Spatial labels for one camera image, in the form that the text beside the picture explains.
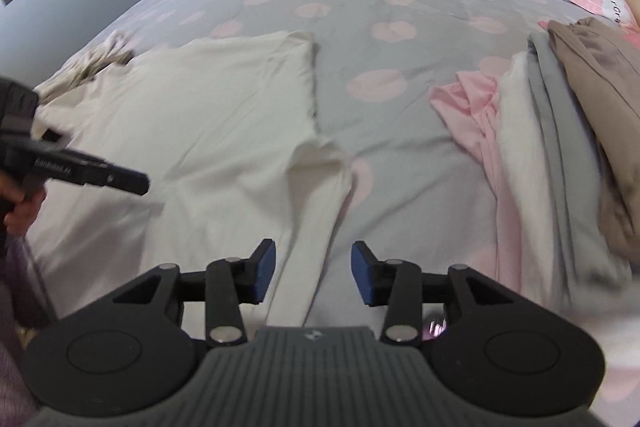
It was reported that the pink folded garment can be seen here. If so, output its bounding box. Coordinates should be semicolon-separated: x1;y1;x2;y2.
430;72;526;293

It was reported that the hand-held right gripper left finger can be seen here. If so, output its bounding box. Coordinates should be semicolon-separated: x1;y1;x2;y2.
115;239;277;348

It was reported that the cream garment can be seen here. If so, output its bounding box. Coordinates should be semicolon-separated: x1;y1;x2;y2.
36;57;96;120

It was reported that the grey pink-dotted bed cover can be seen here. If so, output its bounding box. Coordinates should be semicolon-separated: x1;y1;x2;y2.
25;0;640;348

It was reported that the tan striped shirt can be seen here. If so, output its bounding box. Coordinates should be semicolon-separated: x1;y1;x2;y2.
75;32;136;80

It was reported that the person's left hand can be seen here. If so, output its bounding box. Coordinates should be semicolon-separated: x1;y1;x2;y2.
0;172;48;236

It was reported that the white shirt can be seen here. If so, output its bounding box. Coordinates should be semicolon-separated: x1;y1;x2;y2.
25;31;353;325

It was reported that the tan folded garment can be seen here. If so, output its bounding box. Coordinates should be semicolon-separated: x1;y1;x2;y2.
547;18;640;258

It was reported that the purple fleece robe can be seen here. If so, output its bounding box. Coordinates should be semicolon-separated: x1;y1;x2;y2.
0;232;56;413

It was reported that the grey folded garment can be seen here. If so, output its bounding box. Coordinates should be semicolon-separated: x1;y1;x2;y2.
527;31;621;303

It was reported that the white folded garment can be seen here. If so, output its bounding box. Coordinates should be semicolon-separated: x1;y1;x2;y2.
492;52;576;308

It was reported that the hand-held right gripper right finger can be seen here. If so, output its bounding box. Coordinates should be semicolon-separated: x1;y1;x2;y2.
351;241;508;348

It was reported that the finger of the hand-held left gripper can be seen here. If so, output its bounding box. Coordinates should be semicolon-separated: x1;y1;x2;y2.
75;154;151;196

